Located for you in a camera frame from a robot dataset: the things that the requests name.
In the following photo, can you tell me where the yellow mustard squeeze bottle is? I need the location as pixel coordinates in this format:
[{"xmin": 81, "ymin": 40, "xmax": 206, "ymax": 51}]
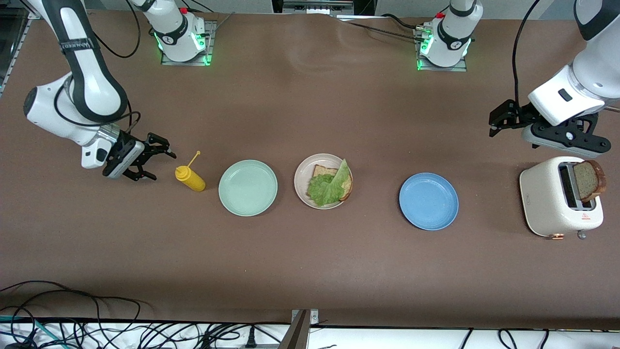
[{"xmin": 174, "ymin": 151, "xmax": 206, "ymax": 192}]

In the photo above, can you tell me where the brown bread slice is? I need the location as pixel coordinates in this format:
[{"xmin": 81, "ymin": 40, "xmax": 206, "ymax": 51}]
[
  {"xmin": 312, "ymin": 165, "xmax": 353, "ymax": 202},
  {"xmin": 573, "ymin": 160, "xmax": 607, "ymax": 203}
]

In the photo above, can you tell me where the green lettuce leaf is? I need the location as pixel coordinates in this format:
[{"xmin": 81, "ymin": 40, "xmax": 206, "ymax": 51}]
[{"xmin": 309, "ymin": 159, "xmax": 350, "ymax": 206}]

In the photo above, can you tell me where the mint green plate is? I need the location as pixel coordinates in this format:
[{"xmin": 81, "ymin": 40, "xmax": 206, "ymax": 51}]
[{"xmin": 218, "ymin": 160, "xmax": 279, "ymax": 217}]

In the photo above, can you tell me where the blue plate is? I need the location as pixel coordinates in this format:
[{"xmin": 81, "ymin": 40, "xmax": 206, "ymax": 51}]
[{"xmin": 399, "ymin": 173, "xmax": 459, "ymax": 231}]

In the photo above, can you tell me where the beige plate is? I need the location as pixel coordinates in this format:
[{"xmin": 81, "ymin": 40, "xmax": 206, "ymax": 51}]
[{"xmin": 294, "ymin": 153, "xmax": 353, "ymax": 210}]

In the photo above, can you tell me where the white two-slot toaster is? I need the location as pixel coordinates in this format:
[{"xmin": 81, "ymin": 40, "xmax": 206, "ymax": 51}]
[{"xmin": 519, "ymin": 156, "xmax": 604, "ymax": 240}]

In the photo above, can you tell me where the brown table cover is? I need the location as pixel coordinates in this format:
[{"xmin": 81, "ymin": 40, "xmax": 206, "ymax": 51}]
[{"xmin": 0, "ymin": 9, "xmax": 620, "ymax": 330}]

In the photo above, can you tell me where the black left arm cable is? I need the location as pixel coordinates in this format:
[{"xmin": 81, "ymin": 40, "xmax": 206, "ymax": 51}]
[{"xmin": 512, "ymin": 0, "xmax": 541, "ymax": 111}]

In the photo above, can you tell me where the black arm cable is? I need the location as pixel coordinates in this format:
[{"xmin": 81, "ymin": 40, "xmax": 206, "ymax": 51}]
[
  {"xmin": 53, "ymin": 0, "xmax": 142, "ymax": 146},
  {"xmin": 512, "ymin": 0, "xmax": 541, "ymax": 111}
]

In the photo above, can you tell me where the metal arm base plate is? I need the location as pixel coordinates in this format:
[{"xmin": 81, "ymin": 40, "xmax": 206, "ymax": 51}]
[
  {"xmin": 416, "ymin": 27, "xmax": 468, "ymax": 72},
  {"xmin": 161, "ymin": 20, "xmax": 217, "ymax": 66}
]

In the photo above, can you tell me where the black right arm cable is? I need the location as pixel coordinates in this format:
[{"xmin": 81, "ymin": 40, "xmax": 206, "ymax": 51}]
[{"xmin": 53, "ymin": 0, "xmax": 142, "ymax": 146}]

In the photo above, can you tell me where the black cable tangle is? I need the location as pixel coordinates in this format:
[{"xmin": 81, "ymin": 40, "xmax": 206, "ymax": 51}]
[{"xmin": 0, "ymin": 280, "xmax": 291, "ymax": 349}]

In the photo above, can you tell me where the black corrugated base cable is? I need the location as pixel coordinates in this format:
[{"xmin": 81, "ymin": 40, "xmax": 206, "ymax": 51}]
[{"xmin": 334, "ymin": 14, "xmax": 429, "ymax": 42}]

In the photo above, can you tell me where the aluminium frame strut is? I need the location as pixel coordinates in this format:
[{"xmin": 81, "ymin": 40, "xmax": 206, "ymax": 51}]
[{"xmin": 0, "ymin": 10, "xmax": 42, "ymax": 97}]

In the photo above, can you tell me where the teal cable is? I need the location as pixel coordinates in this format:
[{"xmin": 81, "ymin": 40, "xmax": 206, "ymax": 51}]
[{"xmin": 0, "ymin": 315, "xmax": 66, "ymax": 349}]

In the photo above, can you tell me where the aluminium frame with black box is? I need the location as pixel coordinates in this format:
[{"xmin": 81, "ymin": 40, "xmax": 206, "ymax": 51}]
[{"xmin": 271, "ymin": 0, "xmax": 376, "ymax": 16}]

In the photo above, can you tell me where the grey metal table bracket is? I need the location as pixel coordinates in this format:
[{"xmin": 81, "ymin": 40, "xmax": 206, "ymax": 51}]
[{"xmin": 285, "ymin": 309, "xmax": 320, "ymax": 349}]

